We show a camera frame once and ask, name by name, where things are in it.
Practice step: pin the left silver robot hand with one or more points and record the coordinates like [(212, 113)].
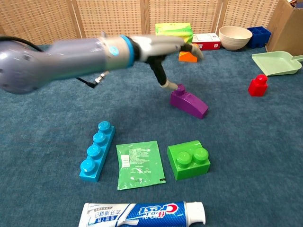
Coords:
[(156, 46)]

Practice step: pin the long purple block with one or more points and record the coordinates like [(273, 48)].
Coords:
[(189, 102)]

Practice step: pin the red small block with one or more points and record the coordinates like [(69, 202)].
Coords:
[(258, 86)]

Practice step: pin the orange block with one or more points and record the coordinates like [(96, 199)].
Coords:
[(187, 58)]

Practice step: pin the dark blue block right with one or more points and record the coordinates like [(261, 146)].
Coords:
[(259, 36)]

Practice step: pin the green square block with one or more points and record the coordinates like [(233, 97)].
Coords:
[(189, 163)]

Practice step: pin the light blue long block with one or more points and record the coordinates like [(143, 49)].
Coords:
[(97, 152)]

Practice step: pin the green yellow tissue pack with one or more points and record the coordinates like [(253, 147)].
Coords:
[(172, 29)]

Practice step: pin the woven bamboo folding screen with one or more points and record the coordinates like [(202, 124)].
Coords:
[(113, 19)]

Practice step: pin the red white carton box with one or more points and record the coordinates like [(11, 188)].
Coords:
[(208, 41)]

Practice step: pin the beige bowl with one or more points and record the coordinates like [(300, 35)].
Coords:
[(234, 39)]

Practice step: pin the mint green dustpan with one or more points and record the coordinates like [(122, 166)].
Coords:
[(274, 62)]

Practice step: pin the green sachet packet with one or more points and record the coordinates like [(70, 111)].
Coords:
[(139, 165)]

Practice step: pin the teal carpet table mat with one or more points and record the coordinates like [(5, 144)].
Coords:
[(236, 142)]

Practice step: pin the brown cardboard box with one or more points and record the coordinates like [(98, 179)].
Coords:
[(288, 30)]

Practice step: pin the blue white toothpaste tube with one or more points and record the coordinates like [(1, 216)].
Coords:
[(142, 214)]

